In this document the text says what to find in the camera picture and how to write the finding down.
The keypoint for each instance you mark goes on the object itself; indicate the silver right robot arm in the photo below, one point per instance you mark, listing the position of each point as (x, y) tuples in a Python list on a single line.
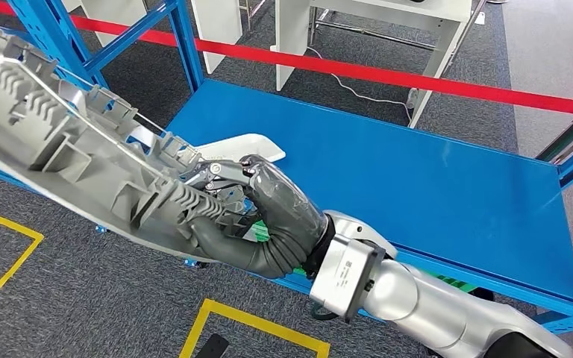
[(415, 306)]

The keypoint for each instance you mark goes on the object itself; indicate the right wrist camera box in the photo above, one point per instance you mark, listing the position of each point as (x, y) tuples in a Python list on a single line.
[(341, 276)]

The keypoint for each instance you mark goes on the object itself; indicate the white board panel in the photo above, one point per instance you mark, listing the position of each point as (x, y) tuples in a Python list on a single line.
[(217, 29), (113, 19)]

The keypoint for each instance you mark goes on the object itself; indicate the red barrier belt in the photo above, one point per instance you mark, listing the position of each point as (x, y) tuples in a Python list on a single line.
[(365, 70)]

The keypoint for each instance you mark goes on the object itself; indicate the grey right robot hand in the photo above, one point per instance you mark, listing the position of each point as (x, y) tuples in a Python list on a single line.
[(286, 197)]

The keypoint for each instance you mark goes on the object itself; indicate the black ribbed tube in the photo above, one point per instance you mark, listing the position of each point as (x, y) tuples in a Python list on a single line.
[(481, 295)]

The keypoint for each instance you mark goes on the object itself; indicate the white power adapter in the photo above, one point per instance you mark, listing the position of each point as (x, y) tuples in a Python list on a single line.
[(412, 99)]

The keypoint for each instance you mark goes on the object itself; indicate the grey wheel hubcap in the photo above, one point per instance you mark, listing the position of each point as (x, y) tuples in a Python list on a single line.
[(69, 148)]

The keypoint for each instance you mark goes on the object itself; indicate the white plastic trim part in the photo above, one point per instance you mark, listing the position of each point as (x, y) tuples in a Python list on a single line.
[(247, 146)]

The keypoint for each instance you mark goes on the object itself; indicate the white desk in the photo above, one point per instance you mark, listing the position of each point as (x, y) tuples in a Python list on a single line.
[(390, 7)]

